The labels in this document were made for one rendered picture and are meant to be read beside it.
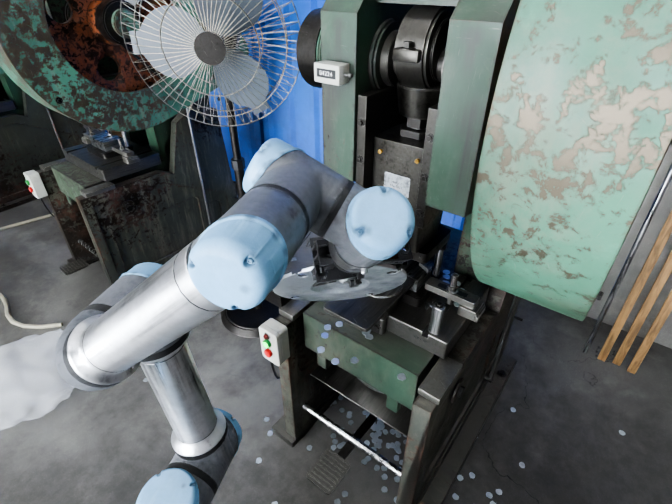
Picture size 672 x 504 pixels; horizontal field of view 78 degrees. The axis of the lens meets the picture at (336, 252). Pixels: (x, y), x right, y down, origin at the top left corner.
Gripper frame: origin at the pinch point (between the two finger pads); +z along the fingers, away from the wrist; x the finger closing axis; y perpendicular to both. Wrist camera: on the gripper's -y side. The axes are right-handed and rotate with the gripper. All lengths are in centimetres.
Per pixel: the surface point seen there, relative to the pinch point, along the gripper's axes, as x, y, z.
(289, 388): 29, 9, 72
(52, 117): -184, 148, 254
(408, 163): -23.4, -22.8, 10.8
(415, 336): 17.3, -24.4, 33.9
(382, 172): -24.3, -18.6, 17.6
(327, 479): 58, 2, 66
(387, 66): -43.6, -19.4, 3.2
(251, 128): -140, 0, 211
